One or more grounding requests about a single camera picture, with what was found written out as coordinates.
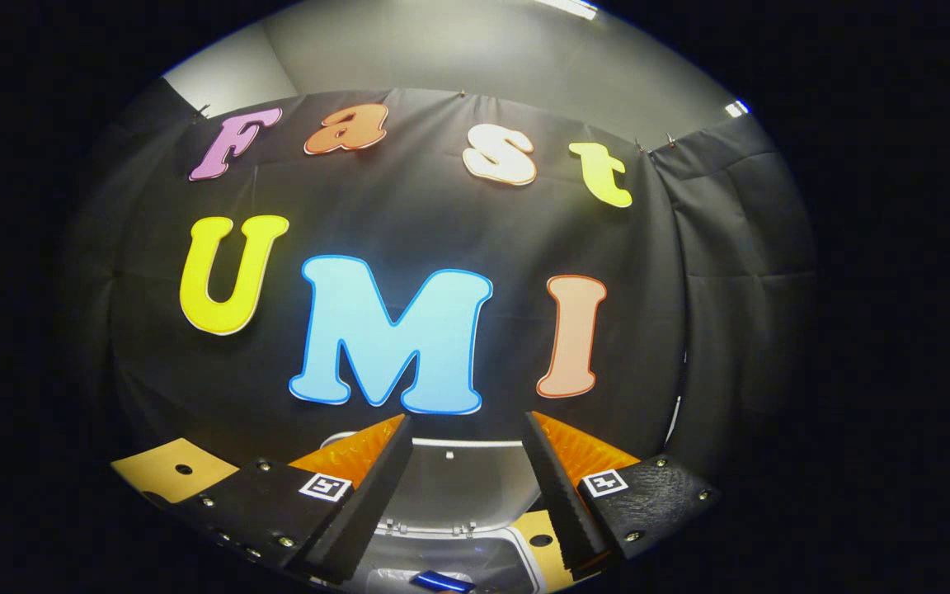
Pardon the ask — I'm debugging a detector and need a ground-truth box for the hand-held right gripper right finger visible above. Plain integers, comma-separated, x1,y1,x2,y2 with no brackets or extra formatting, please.
523,410,725,580

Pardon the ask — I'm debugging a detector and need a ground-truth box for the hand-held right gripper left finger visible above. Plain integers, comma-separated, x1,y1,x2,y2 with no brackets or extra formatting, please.
193,412,414,585

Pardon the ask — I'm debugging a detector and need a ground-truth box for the white desktop garbage bin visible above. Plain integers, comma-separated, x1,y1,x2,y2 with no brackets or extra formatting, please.
318,429,554,594

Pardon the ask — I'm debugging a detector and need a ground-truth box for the silver pop can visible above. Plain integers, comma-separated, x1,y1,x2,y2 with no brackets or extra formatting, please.
409,569,477,594

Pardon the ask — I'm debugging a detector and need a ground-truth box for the wooden desktop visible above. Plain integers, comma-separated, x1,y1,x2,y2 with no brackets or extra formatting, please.
111,437,576,593

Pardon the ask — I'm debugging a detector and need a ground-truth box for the black backdrop cloth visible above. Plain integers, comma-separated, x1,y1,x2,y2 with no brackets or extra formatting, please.
71,87,818,496

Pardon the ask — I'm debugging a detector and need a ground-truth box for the long ceiling light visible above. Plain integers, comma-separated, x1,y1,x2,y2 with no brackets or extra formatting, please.
537,0,600,20

